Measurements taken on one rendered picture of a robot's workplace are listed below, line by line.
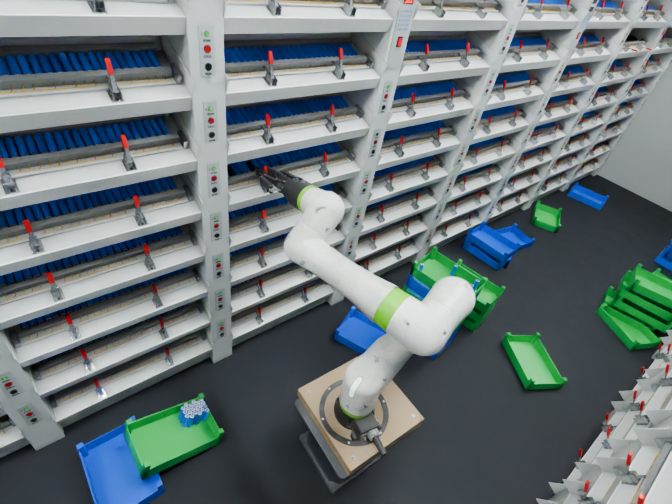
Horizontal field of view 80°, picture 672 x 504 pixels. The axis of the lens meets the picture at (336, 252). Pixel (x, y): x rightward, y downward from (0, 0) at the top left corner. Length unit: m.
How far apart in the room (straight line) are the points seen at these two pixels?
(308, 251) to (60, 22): 0.74
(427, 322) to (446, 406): 1.11
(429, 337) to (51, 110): 1.01
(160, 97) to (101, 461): 1.34
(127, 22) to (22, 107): 0.29
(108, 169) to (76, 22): 0.36
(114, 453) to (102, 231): 0.92
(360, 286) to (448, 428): 1.12
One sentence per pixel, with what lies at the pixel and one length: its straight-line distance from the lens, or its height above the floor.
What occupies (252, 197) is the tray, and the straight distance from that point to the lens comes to 1.45.
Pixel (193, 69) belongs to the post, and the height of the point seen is 1.32.
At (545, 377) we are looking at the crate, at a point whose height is 0.00.
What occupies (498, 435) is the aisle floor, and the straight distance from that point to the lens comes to 2.13.
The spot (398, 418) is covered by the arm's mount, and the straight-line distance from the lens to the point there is 1.58.
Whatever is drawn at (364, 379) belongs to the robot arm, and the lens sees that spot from 1.34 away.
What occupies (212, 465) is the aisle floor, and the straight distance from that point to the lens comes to 1.81.
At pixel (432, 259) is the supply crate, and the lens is 2.11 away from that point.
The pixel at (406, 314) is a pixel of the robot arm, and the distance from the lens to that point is 1.02.
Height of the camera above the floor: 1.68
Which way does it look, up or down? 40 degrees down
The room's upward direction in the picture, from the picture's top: 12 degrees clockwise
